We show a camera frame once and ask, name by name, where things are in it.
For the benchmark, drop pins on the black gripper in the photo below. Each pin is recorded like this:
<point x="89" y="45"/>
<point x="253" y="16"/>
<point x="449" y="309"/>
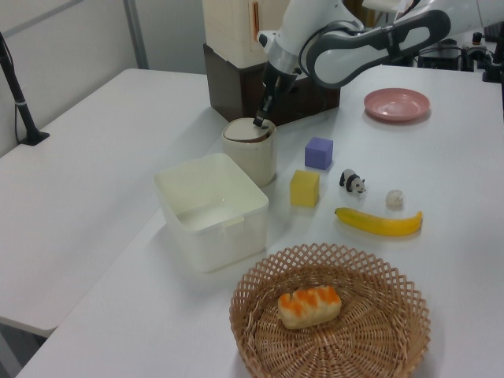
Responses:
<point x="277" y="80"/>

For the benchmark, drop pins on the beige dustbin lid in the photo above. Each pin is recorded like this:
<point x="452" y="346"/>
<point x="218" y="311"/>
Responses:
<point x="242" y="130"/>

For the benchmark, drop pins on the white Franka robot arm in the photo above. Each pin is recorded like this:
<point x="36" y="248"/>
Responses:
<point x="346" y="51"/>

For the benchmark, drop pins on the beige dustbin body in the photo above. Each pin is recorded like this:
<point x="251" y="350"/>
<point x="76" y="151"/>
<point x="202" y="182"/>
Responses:
<point x="252" y="161"/>

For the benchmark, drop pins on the dark brown drawer box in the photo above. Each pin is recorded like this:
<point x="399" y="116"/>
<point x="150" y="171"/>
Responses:
<point x="224" y="86"/>

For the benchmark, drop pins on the purple cube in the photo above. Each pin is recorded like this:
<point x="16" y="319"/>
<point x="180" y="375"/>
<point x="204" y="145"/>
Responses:
<point x="318" y="153"/>

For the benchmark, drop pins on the yellow cube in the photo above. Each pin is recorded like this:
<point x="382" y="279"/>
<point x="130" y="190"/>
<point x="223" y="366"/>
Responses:
<point x="303" y="191"/>

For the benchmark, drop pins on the cream plastic cabinet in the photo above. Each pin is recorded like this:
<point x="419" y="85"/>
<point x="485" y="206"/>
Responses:
<point x="228" y="27"/>

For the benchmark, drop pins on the panda figurine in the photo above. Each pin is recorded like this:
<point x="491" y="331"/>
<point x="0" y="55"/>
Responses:
<point x="352" y="182"/>

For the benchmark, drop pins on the pink plate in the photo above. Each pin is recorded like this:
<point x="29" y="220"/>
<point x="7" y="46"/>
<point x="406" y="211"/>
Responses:
<point x="395" y="104"/>

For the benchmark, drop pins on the white plastic storage box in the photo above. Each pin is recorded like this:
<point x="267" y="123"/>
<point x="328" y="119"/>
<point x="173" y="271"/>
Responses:
<point x="220" y="248"/>

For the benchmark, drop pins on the yellow toy banana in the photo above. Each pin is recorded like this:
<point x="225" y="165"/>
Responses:
<point x="378" y="225"/>

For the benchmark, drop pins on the black equipment box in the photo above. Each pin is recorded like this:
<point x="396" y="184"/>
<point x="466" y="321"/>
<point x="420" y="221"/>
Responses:
<point x="439" y="58"/>

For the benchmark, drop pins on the toy bread with orange stripes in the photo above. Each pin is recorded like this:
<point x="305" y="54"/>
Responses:
<point x="309" y="309"/>

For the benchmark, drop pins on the emergency stop button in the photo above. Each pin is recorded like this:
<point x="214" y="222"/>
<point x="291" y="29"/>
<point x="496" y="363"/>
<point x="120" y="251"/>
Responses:
<point x="477" y="38"/>

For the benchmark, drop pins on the black keyboard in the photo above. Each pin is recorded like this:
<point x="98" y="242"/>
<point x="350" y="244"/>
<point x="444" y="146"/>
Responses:
<point x="495" y="32"/>

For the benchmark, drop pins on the black pole stand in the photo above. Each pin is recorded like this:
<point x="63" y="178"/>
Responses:
<point x="21" y="106"/>

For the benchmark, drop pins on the woven wicker basket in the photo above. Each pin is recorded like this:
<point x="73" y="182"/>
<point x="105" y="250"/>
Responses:
<point x="354" y="346"/>

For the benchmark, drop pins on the metal partition post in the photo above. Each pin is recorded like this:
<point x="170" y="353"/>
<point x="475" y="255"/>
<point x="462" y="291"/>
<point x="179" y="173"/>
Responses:
<point x="137" y="31"/>

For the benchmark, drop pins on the black clamp mount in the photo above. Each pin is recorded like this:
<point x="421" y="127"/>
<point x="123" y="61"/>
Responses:
<point x="491" y="69"/>

